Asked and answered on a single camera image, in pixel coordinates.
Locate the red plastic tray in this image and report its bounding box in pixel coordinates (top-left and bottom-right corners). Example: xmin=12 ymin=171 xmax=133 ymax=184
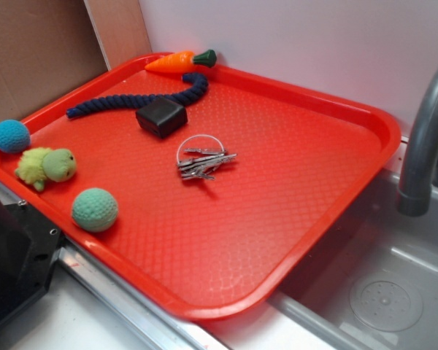
xmin=0 ymin=55 xmax=401 ymax=320

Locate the silver key bunch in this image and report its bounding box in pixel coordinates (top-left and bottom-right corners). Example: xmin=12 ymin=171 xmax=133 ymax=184
xmin=176 ymin=134 xmax=237 ymax=181

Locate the black cube block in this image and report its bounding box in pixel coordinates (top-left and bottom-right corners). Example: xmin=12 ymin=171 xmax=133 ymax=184
xmin=136 ymin=98 xmax=188 ymax=139

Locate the orange toy carrot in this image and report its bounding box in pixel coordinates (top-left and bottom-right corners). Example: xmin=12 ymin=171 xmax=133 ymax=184
xmin=145 ymin=50 xmax=217 ymax=74

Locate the teal knitted ball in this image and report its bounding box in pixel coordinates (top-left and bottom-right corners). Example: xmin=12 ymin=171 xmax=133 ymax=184
xmin=72 ymin=187 xmax=119 ymax=233

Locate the green plush turtle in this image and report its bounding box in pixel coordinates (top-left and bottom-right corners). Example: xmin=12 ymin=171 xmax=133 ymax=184
xmin=15 ymin=147 xmax=77 ymax=192

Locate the grey sink faucet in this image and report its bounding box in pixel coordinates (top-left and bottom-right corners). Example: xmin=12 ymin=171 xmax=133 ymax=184
xmin=396 ymin=69 xmax=438 ymax=217

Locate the grey toy sink basin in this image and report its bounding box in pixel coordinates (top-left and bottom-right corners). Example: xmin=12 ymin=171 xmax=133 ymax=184
xmin=271 ymin=171 xmax=438 ymax=349

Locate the blue knitted ball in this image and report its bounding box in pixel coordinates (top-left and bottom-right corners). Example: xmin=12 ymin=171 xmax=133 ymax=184
xmin=0 ymin=120 xmax=31 ymax=154

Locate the brown cardboard panel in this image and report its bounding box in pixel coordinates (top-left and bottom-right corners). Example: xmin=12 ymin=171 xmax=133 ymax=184
xmin=0 ymin=1 xmax=151 ymax=122

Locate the dark blue rope toy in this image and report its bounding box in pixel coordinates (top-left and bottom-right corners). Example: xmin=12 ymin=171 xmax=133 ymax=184
xmin=66 ymin=73 xmax=209 ymax=119

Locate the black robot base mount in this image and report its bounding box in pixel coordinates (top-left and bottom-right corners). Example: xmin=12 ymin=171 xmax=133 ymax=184
xmin=0 ymin=201 xmax=63 ymax=328

